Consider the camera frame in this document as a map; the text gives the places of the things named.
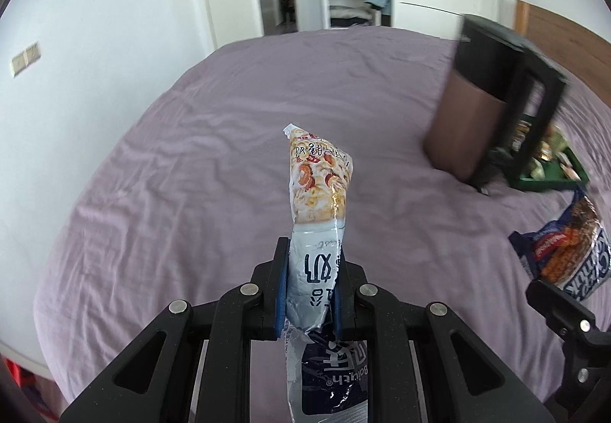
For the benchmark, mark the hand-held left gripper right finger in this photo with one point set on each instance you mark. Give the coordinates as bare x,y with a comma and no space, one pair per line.
338,308

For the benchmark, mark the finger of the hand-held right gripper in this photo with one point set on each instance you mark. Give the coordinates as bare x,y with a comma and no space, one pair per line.
580,346

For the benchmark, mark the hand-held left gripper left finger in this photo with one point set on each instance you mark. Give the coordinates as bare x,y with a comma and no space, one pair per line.
281,289

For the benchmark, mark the blue orange snack packet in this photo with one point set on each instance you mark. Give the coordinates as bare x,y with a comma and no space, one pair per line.
568,251

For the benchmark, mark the white blue nut packet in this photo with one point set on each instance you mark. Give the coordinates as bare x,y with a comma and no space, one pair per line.
317,193

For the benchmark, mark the green tray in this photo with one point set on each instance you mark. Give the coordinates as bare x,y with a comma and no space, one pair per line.
549,184

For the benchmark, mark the purple bed sheet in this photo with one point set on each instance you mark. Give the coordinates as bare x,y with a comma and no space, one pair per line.
215,165

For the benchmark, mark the red white small snack packet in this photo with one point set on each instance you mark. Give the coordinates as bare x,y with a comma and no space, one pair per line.
569,167

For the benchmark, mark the pale small snack packet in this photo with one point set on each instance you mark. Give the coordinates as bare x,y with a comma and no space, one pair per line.
537,171

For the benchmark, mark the green yellow red snack packet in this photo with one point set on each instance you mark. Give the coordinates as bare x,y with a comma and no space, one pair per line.
552,143

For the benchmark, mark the brown and black stool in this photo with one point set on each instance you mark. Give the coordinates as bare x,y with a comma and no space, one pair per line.
472,117

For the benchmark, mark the red orange object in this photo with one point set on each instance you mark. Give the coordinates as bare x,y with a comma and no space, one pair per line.
14,380

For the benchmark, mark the wooden headboard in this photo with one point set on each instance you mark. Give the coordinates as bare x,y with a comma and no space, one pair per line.
568,31

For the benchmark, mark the beige wall switch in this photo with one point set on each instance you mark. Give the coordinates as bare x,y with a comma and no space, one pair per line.
25,60

